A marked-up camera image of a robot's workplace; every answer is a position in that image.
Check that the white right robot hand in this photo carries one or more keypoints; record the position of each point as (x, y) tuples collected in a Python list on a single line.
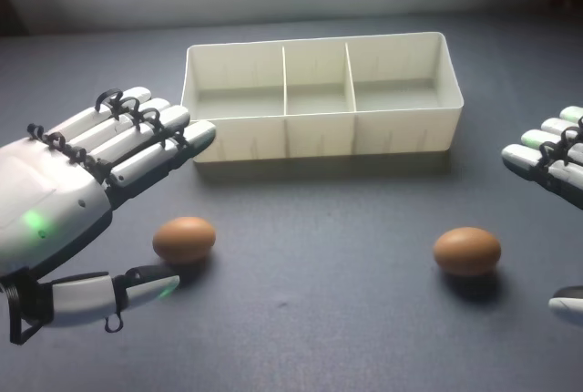
[(558, 161)]

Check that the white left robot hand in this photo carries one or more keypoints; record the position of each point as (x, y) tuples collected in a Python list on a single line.
[(50, 191)]

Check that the brown egg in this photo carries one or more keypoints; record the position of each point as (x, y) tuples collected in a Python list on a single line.
[(467, 250), (184, 240)]

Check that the white three-compartment tray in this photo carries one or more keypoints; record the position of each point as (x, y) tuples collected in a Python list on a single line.
[(319, 100)]

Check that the grey table cloth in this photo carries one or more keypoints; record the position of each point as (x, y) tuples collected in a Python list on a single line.
[(291, 301)]

